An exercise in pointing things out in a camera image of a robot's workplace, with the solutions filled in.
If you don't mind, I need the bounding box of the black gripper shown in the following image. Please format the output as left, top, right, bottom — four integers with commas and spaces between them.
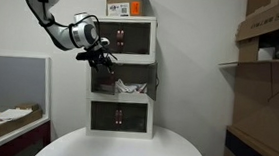
86, 48, 119, 75

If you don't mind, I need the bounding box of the translucent grey cabinet door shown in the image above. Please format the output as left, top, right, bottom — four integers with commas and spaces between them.
145, 62, 161, 102
88, 62, 118, 96

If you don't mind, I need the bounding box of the white three-tier cabinet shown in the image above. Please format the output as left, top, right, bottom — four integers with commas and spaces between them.
82, 11, 163, 141

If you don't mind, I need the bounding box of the white folded cloth pile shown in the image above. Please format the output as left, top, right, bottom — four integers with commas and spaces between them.
113, 78, 148, 97

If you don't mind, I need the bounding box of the small labelled cardboard box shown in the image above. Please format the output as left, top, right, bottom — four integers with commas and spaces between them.
104, 0, 146, 20

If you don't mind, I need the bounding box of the grey partition panel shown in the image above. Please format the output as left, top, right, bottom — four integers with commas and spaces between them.
0, 54, 54, 119

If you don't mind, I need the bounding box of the white printed paper sheet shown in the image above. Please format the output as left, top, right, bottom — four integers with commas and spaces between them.
0, 106, 34, 135

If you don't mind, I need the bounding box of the white-topped side desk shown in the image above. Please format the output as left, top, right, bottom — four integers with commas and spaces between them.
0, 110, 53, 156

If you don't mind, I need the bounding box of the flat open cardboard box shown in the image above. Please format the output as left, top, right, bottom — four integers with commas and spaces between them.
0, 100, 44, 149

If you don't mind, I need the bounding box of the white object inside carton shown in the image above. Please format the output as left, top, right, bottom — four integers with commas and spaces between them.
256, 45, 277, 64

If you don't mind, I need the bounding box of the large brown cardboard box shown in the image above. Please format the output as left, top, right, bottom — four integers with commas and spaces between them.
211, 14, 279, 156

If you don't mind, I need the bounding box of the printed long cardboard box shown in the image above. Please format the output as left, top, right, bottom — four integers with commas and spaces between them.
235, 0, 279, 46

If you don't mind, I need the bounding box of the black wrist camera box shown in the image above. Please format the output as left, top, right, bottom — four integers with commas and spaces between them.
75, 50, 95, 62

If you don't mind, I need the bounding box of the smoked door with red handle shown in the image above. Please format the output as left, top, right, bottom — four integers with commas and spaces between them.
88, 100, 121, 133
116, 101, 149, 135
118, 19, 153, 57
95, 20, 123, 56

